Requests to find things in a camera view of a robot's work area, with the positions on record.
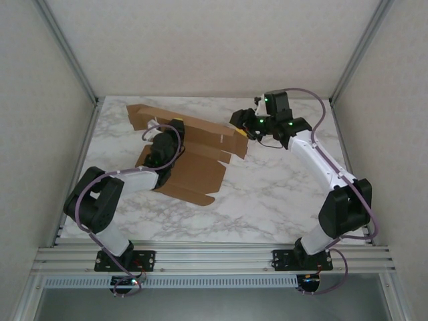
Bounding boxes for aluminium mounting rail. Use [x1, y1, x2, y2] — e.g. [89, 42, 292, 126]
[31, 245, 397, 276]

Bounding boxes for small lit controller board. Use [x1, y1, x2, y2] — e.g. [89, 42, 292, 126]
[296, 273, 322, 292]
[110, 276, 140, 288]

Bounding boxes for aluminium table side rail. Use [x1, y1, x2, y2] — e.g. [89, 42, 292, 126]
[49, 98, 101, 248]
[330, 100, 375, 247]

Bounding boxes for grey slotted cable duct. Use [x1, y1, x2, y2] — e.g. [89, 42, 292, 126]
[43, 276, 298, 288]

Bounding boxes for aluminium lower frame bar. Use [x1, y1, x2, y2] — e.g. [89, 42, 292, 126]
[377, 272, 414, 321]
[9, 274, 46, 321]

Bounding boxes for brown cardboard paper box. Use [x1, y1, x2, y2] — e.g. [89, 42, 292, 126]
[126, 104, 250, 207]

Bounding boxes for aluminium frame post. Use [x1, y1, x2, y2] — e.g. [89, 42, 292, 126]
[31, 0, 100, 105]
[329, 0, 395, 105]

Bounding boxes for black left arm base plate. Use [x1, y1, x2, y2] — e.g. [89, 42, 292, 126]
[94, 249, 156, 272]

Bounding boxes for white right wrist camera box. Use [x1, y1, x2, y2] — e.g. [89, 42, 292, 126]
[254, 94, 269, 117]

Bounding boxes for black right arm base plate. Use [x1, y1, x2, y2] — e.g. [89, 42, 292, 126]
[272, 249, 334, 272]

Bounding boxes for thin black gripper wire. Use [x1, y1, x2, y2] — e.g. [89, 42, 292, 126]
[257, 138, 285, 150]

